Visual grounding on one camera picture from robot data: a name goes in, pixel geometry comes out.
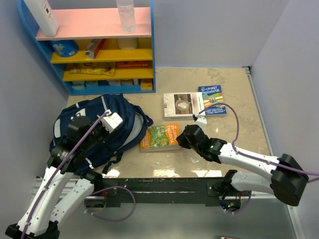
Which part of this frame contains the orange treehouse book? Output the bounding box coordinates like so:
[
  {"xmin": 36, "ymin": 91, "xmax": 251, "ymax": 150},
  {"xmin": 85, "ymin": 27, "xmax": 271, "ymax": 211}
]
[{"xmin": 140, "ymin": 123, "xmax": 180, "ymax": 152}]

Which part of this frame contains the white coffee photo book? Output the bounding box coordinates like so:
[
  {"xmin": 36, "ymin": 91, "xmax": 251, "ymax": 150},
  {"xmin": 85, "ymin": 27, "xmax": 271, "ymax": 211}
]
[{"xmin": 163, "ymin": 92, "xmax": 204, "ymax": 120}]

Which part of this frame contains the navy blue student backpack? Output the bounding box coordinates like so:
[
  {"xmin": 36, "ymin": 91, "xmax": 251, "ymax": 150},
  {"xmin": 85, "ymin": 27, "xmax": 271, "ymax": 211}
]
[{"xmin": 47, "ymin": 94, "xmax": 154, "ymax": 175}]

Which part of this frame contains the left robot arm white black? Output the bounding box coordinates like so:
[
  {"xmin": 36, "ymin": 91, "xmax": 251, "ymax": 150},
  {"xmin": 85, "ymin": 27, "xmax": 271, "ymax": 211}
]
[{"xmin": 5, "ymin": 111, "xmax": 114, "ymax": 239}]

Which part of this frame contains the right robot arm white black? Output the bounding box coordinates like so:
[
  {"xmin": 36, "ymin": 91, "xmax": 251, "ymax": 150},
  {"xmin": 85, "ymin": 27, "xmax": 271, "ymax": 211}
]
[{"xmin": 177, "ymin": 124, "xmax": 309, "ymax": 206}]

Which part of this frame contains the blue treehouse book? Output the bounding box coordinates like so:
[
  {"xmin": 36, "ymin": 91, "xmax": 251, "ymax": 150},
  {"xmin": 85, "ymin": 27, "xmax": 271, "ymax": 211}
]
[{"xmin": 198, "ymin": 85, "xmax": 227, "ymax": 117}]

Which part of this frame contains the yellow snack packet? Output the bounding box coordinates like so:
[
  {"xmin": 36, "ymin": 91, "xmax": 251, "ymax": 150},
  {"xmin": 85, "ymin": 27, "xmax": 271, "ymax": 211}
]
[{"xmin": 70, "ymin": 62, "xmax": 116, "ymax": 76}]

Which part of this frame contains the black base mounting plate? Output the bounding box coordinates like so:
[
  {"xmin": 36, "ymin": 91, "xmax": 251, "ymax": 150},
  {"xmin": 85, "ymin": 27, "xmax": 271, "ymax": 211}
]
[{"xmin": 93, "ymin": 177, "xmax": 249, "ymax": 207}]

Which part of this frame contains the blue shelf unit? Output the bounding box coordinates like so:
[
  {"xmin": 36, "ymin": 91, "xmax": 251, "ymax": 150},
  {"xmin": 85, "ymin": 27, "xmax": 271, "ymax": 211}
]
[{"xmin": 17, "ymin": 0, "xmax": 156, "ymax": 96}]

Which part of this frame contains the orange white carton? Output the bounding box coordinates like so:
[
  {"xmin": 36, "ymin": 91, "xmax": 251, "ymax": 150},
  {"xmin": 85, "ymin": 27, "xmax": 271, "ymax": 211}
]
[{"xmin": 85, "ymin": 39, "xmax": 105, "ymax": 59}]

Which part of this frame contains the red flat box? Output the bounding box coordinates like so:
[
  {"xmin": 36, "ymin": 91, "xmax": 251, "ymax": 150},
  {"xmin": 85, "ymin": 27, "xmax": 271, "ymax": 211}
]
[{"xmin": 116, "ymin": 61, "xmax": 150, "ymax": 68}]

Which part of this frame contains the blue snack canister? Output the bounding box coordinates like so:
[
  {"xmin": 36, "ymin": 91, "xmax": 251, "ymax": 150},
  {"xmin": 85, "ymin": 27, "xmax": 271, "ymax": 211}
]
[{"xmin": 50, "ymin": 40, "xmax": 79, "ymax": 58}]

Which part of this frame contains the white cylindrical jar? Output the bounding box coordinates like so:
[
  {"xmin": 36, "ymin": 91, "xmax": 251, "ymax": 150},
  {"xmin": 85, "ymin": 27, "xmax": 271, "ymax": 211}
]
[{"xmin": 116, "ymin": 38, "xmax": 139, "ymax": 50}]

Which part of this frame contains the white rectangular device box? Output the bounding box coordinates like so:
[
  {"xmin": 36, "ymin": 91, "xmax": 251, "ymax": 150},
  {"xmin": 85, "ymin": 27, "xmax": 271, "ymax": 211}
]
[{"xmin": 24, "ymin": 0, "xmax": 59, "ymax": 36}]

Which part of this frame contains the clear plastic water bottle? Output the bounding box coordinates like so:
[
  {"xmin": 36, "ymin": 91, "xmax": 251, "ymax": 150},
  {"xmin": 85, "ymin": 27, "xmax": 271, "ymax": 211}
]
[{"xmin": 116, "ymin": 0, "xmax": 137, "ymax": 34}]

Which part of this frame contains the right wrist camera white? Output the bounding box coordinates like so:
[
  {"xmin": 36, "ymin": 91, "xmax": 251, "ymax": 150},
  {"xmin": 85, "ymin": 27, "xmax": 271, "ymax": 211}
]
[{"xmin": 193, "ymin": 113, "xmax": 207, "ymax": 129}]

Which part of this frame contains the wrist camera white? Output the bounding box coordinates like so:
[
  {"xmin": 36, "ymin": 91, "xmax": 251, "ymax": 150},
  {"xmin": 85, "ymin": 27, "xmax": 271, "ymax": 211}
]
[
  {"xmin": 193, "ymin": 113, "xmax": 207, "ymax": 129},
  {"xmin": 100, "ymin": 110, "xmax": 123, "ymax": 133}
]

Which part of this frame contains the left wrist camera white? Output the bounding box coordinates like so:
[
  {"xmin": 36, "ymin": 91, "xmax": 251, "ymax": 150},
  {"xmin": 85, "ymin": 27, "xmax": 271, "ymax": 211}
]
[{"xmin": 100, "ymin": 110, "xmax": 123, "ymax": 133}]

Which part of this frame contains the aluminium rail frame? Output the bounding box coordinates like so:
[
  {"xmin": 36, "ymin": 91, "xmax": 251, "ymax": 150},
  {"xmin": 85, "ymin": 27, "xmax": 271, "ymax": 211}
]
[{"xmin": 18, "ymin": 66, "xmax": 306, "ymax": 239}]

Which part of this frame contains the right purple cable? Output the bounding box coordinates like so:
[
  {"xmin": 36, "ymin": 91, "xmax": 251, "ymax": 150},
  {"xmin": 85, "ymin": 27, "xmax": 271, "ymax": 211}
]
[{"xmin": 196, "ymin": 103, "xmax": 319, "ymax": 215}]

